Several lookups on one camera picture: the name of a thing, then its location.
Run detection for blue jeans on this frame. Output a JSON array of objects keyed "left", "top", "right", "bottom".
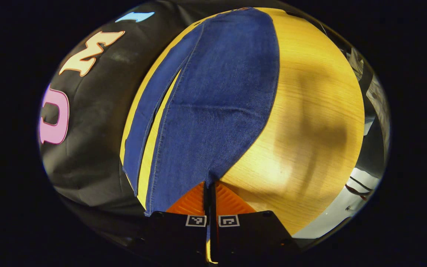
[{"left": 122, "top": 7, "right": 281, "bottom": 217}]

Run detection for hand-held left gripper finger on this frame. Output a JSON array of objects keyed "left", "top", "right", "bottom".
[
  {"left": 139, "top": 181, "right": 211, "bottom": 262},
  {"left": 212, "top": 181, "right": 300, "bottom": 263}
]

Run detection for black backdrop cloth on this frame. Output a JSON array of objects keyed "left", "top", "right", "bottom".
[{"left": 37, "top": 0, "right": 236, "bottom": 223}]

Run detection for dark floor cable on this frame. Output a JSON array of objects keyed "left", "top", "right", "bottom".
[{"left": 345, "top": 176, "right": 373, "bottom": 197}]

